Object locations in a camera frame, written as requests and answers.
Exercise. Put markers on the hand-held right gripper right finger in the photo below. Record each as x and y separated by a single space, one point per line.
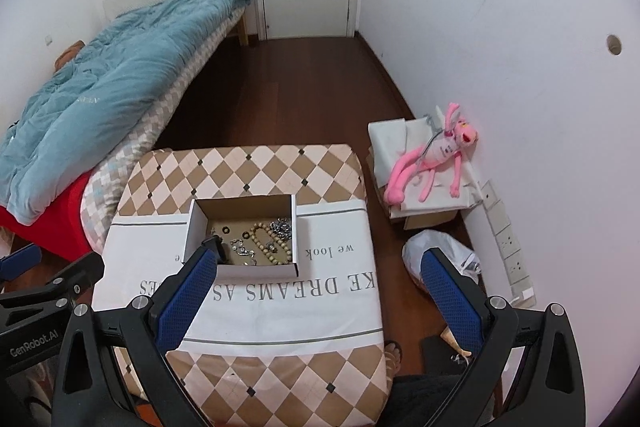
452 299

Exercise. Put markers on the red bed cloth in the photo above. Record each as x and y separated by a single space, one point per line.
50 217

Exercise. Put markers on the person's foot in sandal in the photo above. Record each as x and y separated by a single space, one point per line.
394 357

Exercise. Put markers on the checkered bed sheet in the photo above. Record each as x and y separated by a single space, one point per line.
160 117

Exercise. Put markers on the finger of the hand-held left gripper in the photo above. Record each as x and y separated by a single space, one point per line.
65 279
20 260

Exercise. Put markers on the brown pillow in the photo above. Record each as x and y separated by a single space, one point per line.
69 54

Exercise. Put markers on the white power strip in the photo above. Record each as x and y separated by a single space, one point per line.
510 242

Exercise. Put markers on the cardboard box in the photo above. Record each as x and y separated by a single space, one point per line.
240 207

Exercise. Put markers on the table with checkered cloth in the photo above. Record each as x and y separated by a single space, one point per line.
300 297

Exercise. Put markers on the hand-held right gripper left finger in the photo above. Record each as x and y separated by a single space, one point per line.
186 302

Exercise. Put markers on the person's dark trousers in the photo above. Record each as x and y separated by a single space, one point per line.
430 397

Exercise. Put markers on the light blue quilt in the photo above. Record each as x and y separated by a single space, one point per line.
100 107

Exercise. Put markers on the pink plush toy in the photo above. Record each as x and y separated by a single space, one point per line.
440 152

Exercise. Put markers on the wooden bed leg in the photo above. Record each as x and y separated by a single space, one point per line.
243 29

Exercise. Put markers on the white plastic bag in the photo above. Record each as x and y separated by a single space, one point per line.
415 252

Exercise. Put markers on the brown cardboard carton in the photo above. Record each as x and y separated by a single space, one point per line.
430 218

